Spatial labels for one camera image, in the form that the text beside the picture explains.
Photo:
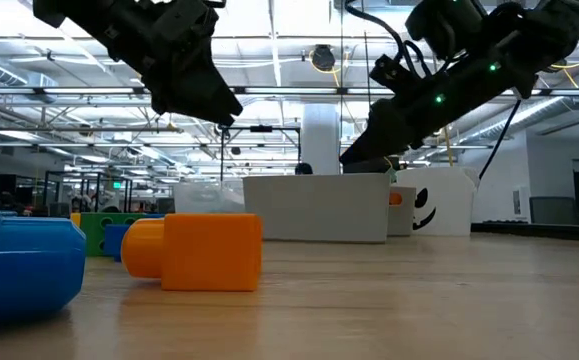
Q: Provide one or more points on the person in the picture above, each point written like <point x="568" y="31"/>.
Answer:
<point x="304" y="169"/>

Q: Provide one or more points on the grey cabinet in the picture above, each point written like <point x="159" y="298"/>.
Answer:
<point x="551" y="210"/>

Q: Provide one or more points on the green hollow brick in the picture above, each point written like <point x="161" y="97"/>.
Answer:
<point x="90" y="235"/>

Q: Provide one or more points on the black metal rack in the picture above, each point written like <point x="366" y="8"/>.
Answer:
<point x="98" y="192"/>

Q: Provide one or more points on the orange single-stud block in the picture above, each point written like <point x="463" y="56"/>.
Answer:
<point x="209" y="250"/>

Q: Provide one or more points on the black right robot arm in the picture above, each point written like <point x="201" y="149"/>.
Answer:
<point x="544" y="30"/>

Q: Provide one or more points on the orange foam die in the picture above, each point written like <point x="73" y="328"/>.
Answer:
<point x="395" y="199"/>

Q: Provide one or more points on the blue single-stud block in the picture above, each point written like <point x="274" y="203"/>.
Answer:
<point x="113" y="242"/>

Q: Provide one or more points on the small yellow block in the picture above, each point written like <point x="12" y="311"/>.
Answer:
<point x="75" y="220"/>

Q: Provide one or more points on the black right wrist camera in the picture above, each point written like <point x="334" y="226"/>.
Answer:
<point x="389" y="72"/>

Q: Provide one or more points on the white column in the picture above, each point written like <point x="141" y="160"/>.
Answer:
<point x="319" y="135"/>

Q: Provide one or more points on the large blue two-stud block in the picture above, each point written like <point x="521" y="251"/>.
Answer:
<point x="29" y="270"/>

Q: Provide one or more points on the white jack-o'-lantern bucket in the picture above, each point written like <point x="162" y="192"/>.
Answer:
<point x="454" y="210"/>

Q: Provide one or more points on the large grey plastic bin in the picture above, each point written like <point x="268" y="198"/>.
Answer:
<point x="319" y="210"/>

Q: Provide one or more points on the grey ceiling conduit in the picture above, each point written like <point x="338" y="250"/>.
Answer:
<point x="69" y="129"/>

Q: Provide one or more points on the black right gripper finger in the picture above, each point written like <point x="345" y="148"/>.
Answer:
<point x="394" y="125"/>

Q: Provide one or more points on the translucent white plastic bin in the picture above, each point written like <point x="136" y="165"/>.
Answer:
<point x="204" y="197"/>

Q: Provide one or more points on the silver ceiling duct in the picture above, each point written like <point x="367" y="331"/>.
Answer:
<point x="544" y="112"/>

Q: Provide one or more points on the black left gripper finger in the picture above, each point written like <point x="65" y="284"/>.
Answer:
<point x="166" y="92"/>
<point x="209" y="95"/>

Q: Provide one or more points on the black camera stand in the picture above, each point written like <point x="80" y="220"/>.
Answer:
<point x="261" y="128"/>

